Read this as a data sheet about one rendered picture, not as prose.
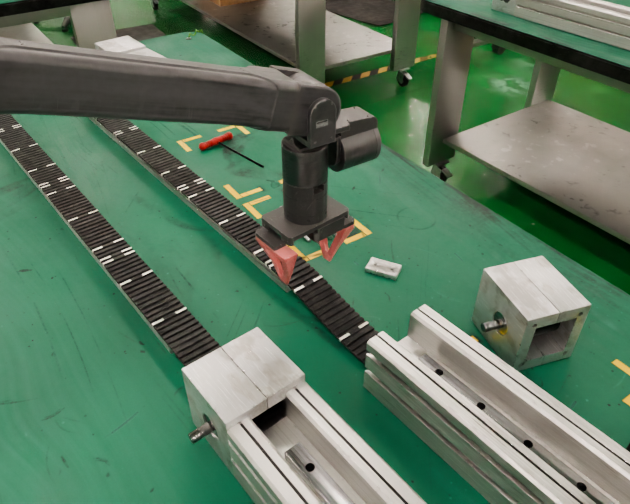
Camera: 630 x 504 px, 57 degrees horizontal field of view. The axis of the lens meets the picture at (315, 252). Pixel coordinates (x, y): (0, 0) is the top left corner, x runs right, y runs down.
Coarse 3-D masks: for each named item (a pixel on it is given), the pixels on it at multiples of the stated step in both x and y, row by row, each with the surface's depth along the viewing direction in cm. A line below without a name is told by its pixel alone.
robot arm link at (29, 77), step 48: (0, 48) 45; (48, 48) 48; (0, 96) 46; (48, 96) 48; (96, 96) 50; (144, 96) 53; (192, 96) 55; (240, 96) 58; (288, 96) 61; (336, 96) 64
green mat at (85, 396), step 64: (64, 128) 127; (192, 128) 127; (0, 192) 107; (128, 192) 107; (256, 192) 107; (384, 192) 107; (448, 192) 107; (0, 256) 92; (64, 256) 92; (192, 256) 92; (320, 256) 92; (384, 256) 92; (448, 256) 92; (512, 256) 92; (0, 320) 81; (64, 320) 81; (128, 320) 81; (256, 320) 81; (384, 320) 81; (448, 320) 81; (0, 384) 72; (64, 384) 72; (128, 384) 72; (320, 384) 72; (576, 384) 72; (0, 448) 65; (64, 448) 65; (128, 448) 65; (192, 448) 65; (384, 448) 65
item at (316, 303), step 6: (324, 294) 81; (330, 294) 82; (336, 294) 82; (312, 300) 81; (318, 300) 80; (324, 300) 81; (330, 300) 81; (336, 300) 81; (312, 306) 80; (318, 306) 80; (324, 306) 80; (312, 312) 79
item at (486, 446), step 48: (384, 336) 67; (432, 336) 68; (384, 384) 68; (432, 384) 61; (480, 384) 65; (528, 384) 61; (432, 432) 63; (480, 432) 57; (528, 432) 61; (576, 432) 57; (480, 480) 59; (528, 480) 53; (576, 480) 56; (624, 480) 54
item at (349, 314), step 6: (342, 312) 80; (348, 312) 80; (354, 312) 80; (336, 318) 79; (342, 318) 79; (348, 318) 79; (354, 318) 79; (324, 324) 78; (330, 324) 78; (336, 324) 78; (342, 324) 78; (330, 330) 77; (336, 330) 78
